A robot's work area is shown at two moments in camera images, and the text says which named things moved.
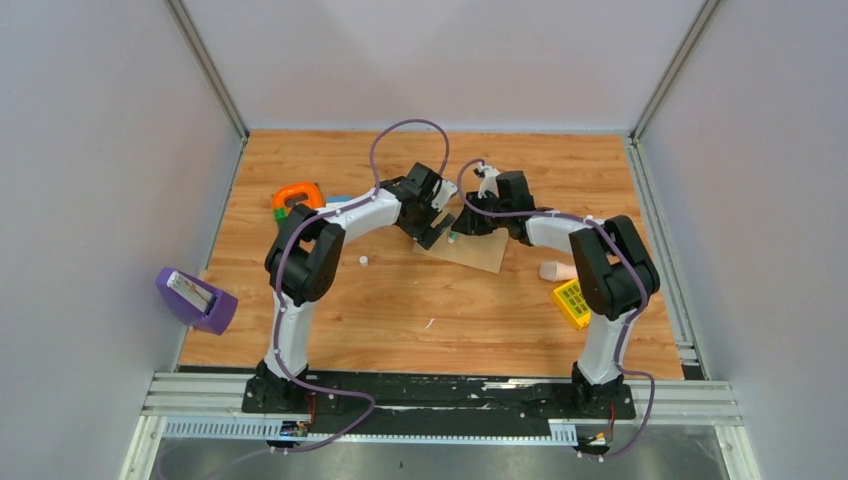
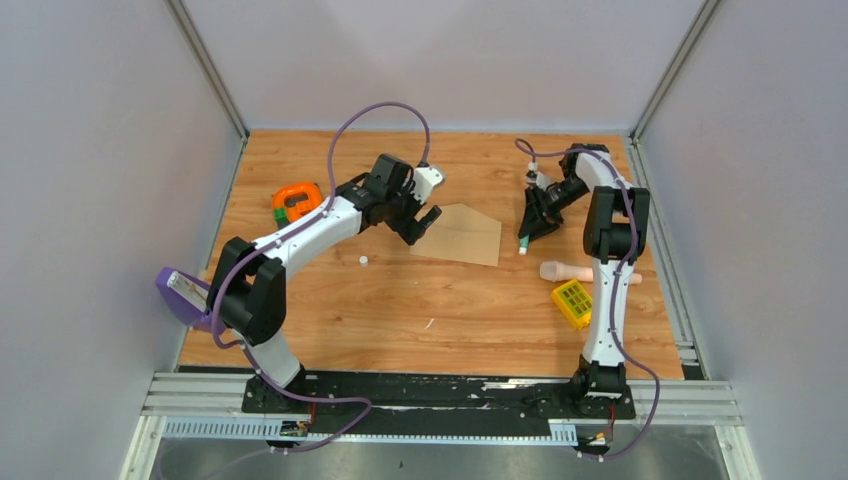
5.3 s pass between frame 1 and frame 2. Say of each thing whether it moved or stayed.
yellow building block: stayed
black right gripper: moved
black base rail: stayed
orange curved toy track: stayed
